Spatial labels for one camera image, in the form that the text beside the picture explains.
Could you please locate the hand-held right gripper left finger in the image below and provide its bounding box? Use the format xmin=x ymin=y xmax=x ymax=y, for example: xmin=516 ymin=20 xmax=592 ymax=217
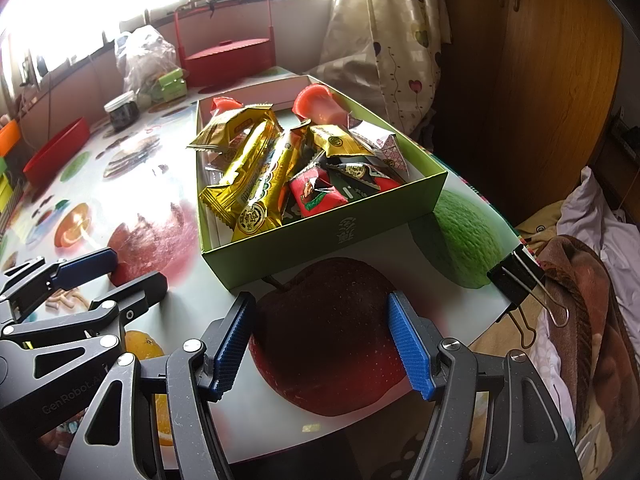
xmin=57 ymin=291 xmax=258 ymax=480

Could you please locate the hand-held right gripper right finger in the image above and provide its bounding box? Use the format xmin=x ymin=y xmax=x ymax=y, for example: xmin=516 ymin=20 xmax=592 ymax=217
xmin=387 ymin=290 xmax=583 ymax=480

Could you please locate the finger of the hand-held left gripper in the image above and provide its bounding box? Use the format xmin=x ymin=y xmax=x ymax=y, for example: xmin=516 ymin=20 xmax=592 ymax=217
xmin=0 ymin=271 xmax=169 ymax=356
xmin=0 ymin=247 xmax=119 ymax=316

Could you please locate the green cardboard box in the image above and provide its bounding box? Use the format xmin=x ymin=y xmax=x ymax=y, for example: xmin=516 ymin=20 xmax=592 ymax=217
xmin=192 ymin=74 xmax=448 ymax=292

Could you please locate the dark red snack packet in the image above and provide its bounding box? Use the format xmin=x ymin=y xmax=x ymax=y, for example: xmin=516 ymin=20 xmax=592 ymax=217
xmin=325 ymin=160 xmax=401 ymax=193

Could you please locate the pink white wafer packet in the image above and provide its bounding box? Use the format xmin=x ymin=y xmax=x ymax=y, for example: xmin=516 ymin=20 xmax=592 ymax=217
xmin=348 ymin=115 xmax=398 ymax=153
xmin=377 ymin=132 xmax=412 ymax=180

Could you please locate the yellow snack packet red print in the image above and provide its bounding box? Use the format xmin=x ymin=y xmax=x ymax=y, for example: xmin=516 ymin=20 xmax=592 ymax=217
xmin=187 ymin=105 xmax=273 ymax=153

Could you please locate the red jelly cup with label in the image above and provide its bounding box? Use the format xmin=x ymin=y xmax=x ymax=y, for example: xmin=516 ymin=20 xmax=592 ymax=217
xmin=210 ymin=96 xmax=246 ymax=118

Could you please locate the gold emblem snack packet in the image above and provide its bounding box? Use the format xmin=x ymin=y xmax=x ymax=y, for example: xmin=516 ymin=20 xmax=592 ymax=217
xmin=310 ymin=125 xmax=373 ymax=158

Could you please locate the pink jelly cup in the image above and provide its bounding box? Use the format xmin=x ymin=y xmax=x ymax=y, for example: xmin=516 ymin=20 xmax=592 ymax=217
xmin=292 ymin=85 xmax=351 ymax=126

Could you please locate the food print tablecloth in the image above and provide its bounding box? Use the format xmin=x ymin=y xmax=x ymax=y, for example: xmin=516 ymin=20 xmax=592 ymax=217
xmin=0 ymin=65 xmax=526 ymax=466

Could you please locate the red oval basin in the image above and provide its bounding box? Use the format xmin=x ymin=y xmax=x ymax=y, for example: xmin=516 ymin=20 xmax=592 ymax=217
xmin=22 ymin=116 xmax=92 ymax=186

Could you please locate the black binder clip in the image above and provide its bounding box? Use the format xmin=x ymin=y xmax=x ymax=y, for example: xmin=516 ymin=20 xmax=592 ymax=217
xmin=487 ymin=247 xmax=571 ymax=348

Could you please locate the orange storage box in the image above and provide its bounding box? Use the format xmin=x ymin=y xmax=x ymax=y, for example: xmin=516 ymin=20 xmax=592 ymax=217
xmin=0 ymin=121 xmax=22 ymax=157

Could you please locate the dark jar with clear lid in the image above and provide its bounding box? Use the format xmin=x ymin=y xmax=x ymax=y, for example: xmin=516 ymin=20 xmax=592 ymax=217
xmin=104 ymin=92 xmax=141 ymax=130

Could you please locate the brown blanket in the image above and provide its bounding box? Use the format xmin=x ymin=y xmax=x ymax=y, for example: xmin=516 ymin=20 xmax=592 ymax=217
xmin=535 ymin=235 xmax=640 ymax=426

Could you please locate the green jar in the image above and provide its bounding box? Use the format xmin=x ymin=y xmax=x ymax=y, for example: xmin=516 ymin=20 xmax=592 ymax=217
xmin=157 ymin=67 xmax=188 ymax=102

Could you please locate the clear plastic bag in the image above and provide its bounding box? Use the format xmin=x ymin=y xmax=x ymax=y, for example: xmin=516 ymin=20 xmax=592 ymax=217
xmin=114 ymin=27 xmax=182 ymax=96

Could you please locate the lilac bedsheet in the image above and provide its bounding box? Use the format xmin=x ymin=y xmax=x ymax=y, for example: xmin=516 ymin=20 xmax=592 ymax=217
xmin=515 ymin=166 xmax=640 ymax=480

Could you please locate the wooden side cabinet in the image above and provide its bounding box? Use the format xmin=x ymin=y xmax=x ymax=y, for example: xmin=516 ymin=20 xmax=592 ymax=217
xmin=582 ymin=105 xmax=640 ymax=211

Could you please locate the wooden wardrobe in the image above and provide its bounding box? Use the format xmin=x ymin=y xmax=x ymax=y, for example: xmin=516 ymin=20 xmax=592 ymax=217
xmin=430 ymin=0 xmax=626 ymax=241

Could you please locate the cream printed curtain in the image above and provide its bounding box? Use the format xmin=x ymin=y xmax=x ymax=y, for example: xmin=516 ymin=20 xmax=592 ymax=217
xmin=320 ymin=0 xmax=453 ymax=146

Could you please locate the red basket with handle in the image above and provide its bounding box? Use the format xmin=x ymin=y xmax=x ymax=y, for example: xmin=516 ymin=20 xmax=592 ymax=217
xmin=172 ymin=0 xmax=277 ymax=87

